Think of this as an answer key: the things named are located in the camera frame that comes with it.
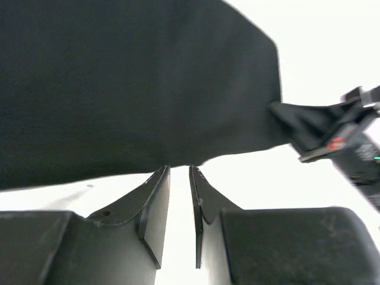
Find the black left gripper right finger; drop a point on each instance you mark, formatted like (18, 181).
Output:
(328, 245)

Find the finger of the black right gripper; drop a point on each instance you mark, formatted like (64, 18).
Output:
(309, 128)
(359, 111)

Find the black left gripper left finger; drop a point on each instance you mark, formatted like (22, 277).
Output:
(121, 243)

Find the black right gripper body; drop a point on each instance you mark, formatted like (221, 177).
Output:
(355, 155)

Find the black tank top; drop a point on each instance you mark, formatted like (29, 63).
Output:
(99, 88)

